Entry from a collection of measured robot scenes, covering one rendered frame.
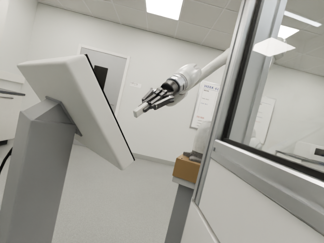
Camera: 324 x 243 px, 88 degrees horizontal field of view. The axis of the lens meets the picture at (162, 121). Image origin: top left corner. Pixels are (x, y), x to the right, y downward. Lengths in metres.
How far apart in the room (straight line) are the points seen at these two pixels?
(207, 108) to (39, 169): 3.63
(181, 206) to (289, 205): 1.00
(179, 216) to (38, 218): 0.80
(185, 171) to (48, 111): 0.78
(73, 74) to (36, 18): 4.62
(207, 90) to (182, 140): 1.27
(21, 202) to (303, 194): 0.62
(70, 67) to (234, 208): 0.37
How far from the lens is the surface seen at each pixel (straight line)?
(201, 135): 1.10
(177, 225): 1.26
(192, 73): 0.82
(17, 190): 0.63
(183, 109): 3.86
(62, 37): 4.59
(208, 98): 3.97
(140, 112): 0.64
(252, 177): 0.26
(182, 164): 1.06
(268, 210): 0.24
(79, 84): 0.39
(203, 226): 0.37
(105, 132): 0.43
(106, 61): 4.06
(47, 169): 0.62
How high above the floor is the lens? 1.12
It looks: 3 degrees down
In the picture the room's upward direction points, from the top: 13 degrees clockwise
